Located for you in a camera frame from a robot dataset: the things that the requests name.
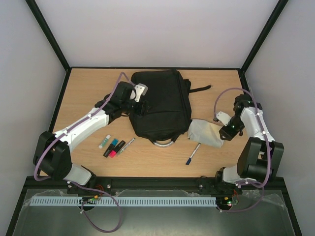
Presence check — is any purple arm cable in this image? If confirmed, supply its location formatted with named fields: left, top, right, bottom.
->
left=33, top=71, right=133, bottom=234
left=213, top=88, right=271, bottom=213

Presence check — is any blue highlighter marker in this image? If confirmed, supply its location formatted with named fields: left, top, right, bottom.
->
left=107, top=139, right=119, bottom=152

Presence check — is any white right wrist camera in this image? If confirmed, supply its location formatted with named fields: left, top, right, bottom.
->
left=213, top=111, right=231, bottom=126

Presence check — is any black student backpack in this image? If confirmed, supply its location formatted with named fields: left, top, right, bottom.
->
left=129, top=70, right=212, bottom=148

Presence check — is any white green glue stick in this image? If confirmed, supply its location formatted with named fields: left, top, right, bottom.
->
left=98, top=135, right=111, bottom=149

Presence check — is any blue capped white pen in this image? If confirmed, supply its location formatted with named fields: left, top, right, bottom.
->
left=186, top=143, right=201, bottom=166

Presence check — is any light blue slotted cable duct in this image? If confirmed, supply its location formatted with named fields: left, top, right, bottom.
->
left=30, top=196, right=217, bottom=207

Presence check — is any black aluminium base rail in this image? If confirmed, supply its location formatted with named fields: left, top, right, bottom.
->
left=24, top=176, right=249, bottom=195

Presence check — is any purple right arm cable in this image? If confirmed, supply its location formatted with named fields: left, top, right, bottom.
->
left=213, top=88, right=271, bottom=213

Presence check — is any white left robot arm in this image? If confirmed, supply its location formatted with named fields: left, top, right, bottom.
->
left=33, top=82, right=148, bottom=185

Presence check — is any pink highlighter marker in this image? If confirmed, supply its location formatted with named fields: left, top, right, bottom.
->
left=109, top=150, right=117, bottom=158

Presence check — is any grey white pen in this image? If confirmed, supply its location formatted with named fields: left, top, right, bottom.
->
left=117, top=137, right=136, bottom=155

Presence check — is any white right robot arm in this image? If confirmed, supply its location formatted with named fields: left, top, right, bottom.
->
left=214, top=94, right=284, bottom=193

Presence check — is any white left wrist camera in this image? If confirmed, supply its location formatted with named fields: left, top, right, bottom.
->
left=132, top=84, right=148, bottom=102

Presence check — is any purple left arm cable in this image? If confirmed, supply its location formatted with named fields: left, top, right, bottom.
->
left=33, top=71, right=133, bottom=234

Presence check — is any black marker pen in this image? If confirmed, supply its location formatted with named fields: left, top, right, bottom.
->
left=103, top=140, right=126, bottom=157

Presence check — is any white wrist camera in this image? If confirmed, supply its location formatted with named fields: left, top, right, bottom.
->
left=213, top=111, right=231, bottom=126
left=132, top=84, right=148, bottom=102

